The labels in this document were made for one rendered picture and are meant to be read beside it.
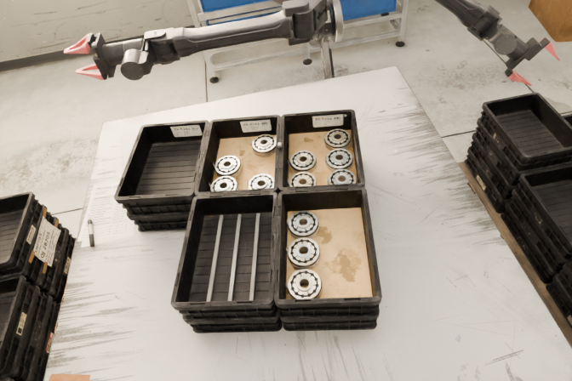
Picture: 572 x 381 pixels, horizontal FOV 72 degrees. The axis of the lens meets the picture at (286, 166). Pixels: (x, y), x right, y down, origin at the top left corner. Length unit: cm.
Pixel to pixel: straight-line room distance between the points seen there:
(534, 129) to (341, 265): 140
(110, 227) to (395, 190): 117
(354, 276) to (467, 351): 39
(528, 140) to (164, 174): 173
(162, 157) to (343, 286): 94
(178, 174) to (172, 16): 277
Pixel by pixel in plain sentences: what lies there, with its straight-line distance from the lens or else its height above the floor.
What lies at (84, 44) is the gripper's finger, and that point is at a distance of 118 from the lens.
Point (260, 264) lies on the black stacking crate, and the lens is 134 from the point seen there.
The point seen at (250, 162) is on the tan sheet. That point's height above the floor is 83.
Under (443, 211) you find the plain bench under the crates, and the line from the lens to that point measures 163.
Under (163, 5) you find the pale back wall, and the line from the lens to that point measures 422.
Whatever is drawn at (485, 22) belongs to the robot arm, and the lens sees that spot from 137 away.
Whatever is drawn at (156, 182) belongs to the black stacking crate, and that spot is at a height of 83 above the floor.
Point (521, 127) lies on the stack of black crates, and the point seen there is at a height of 49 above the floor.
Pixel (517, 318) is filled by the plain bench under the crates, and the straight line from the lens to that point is 149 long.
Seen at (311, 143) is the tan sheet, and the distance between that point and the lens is 165.
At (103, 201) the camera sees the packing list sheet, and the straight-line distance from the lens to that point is 191.
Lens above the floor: 200
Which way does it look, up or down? 48 degrees down
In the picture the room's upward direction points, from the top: 10 degrees counter-clockwise
